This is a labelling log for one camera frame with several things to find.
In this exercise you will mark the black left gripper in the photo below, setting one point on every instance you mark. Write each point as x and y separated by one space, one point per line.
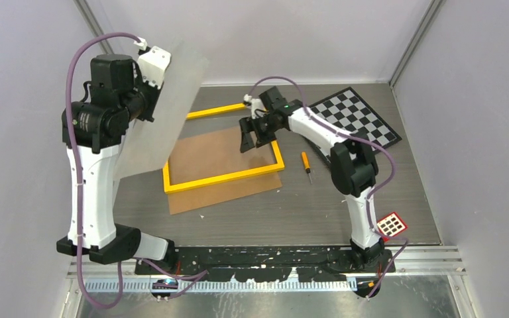
155 92

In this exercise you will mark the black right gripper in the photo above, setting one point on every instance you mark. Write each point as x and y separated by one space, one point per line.
248 125

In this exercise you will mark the yellow picture frame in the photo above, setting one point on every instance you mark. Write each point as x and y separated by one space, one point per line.
214 158

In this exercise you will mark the building and sky photo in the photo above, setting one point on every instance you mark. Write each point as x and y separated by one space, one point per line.
149 144

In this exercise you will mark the orange handled screwdriver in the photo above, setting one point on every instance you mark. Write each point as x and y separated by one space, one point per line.
307 166

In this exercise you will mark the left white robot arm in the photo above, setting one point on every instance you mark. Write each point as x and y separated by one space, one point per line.
120 91

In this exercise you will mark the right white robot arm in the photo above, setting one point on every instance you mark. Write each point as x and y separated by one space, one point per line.
353 166

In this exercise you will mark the black white chessboard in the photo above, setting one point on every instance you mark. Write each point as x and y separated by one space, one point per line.
346 109

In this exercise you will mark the red white grid block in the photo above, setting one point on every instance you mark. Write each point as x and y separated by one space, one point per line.
391 225

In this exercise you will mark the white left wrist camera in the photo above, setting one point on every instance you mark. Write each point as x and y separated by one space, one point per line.
153 62

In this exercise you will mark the brown frame backing board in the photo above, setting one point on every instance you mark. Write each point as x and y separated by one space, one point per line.
205 196

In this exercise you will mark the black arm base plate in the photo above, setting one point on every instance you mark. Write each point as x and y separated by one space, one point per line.
266 263

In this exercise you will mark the white slotted cable duct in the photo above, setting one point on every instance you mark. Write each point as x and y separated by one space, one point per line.
138 285

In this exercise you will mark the aluminium front rail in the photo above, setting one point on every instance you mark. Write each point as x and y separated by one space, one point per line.
414 260

